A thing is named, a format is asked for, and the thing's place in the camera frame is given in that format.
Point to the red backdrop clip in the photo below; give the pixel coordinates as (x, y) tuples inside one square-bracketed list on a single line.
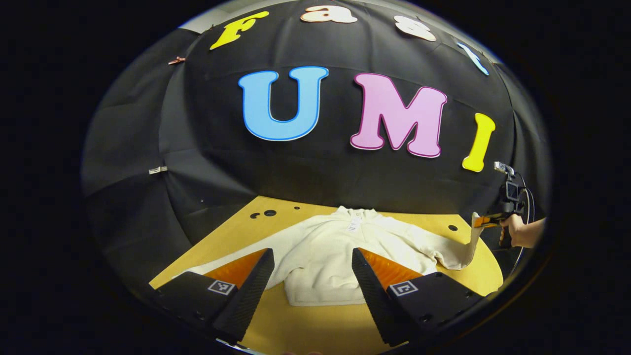
[(176, 60)]

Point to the cream sweatshirt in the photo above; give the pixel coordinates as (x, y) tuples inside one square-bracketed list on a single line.
[(320, 256)]

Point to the white backdrop clip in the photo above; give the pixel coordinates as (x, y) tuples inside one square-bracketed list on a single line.
[(157, 170)]

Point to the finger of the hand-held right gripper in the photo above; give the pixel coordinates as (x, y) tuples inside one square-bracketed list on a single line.
[(490, 221)]

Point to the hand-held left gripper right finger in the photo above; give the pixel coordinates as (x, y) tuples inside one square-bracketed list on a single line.
[(374, 301)]

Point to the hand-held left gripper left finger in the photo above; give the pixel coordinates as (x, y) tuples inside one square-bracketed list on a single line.
[(251, 296)]

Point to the black backdrop cloth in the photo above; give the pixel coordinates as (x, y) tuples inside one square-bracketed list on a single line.
[(315, 167)]

